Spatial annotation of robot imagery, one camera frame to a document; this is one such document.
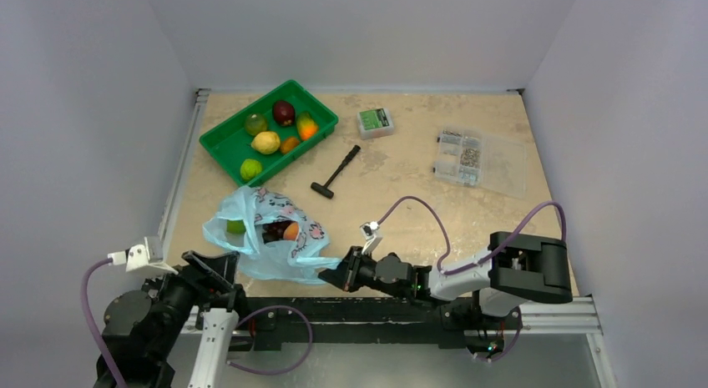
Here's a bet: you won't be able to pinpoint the small orange fake fruit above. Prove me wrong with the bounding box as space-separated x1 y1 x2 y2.
280 136 301 155

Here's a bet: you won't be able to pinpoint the light blue plastic bag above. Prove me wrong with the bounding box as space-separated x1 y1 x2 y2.
202 186 341 285

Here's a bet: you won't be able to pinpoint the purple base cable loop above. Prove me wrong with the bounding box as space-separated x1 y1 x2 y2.
226 305 314 376

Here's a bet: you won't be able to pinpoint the clear plastic screw organizer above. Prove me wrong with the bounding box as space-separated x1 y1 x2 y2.
432 127 527 199

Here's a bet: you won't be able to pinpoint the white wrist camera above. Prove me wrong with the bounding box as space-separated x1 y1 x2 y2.
360 221 382 256
107 236 179 279

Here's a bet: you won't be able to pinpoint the dark red fake grapes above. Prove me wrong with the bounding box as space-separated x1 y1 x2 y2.
261 220 291 244

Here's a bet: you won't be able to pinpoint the orange pink fake peach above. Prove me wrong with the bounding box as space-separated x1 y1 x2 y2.
282 222 300 241

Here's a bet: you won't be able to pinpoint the green fake fruit in bag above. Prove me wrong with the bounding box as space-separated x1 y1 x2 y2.
225 220 246 234

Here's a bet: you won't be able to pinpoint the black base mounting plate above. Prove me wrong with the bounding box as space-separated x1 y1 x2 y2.
230 297 522 354

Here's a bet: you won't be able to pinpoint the green fake round fruit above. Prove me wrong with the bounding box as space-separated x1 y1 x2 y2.
244 113 269 137

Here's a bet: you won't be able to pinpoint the yellow fake lemon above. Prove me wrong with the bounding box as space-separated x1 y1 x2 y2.
250 131 281 155

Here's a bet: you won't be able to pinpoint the green plastic tray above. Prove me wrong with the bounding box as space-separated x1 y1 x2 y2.
200 79 338 187

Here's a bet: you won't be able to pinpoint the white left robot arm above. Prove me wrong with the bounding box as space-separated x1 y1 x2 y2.
94 251 249 387

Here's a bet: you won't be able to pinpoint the orange green fake mango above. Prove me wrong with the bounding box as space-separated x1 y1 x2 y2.
296 111 319 141

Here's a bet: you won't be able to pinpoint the black rubber mallet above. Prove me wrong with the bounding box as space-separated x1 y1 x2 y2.
311 145 361 199

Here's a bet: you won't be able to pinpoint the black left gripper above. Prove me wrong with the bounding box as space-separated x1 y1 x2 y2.
144 248 237 357

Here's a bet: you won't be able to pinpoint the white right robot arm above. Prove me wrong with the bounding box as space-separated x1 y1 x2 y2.
318 231 573 327

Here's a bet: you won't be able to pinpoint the dark red fake mango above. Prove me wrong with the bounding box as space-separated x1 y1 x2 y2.
271 100 296 127

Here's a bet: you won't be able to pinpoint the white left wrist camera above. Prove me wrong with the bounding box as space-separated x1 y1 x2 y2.
107 236 179 279

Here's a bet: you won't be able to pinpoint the small green label box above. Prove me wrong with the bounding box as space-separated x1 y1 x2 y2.
357 108 395 140

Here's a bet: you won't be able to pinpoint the lime green fake fruit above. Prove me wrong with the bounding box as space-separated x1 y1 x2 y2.
240 159 263 182

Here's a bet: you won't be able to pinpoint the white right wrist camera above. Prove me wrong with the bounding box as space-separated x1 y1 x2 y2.
360 221 382 256

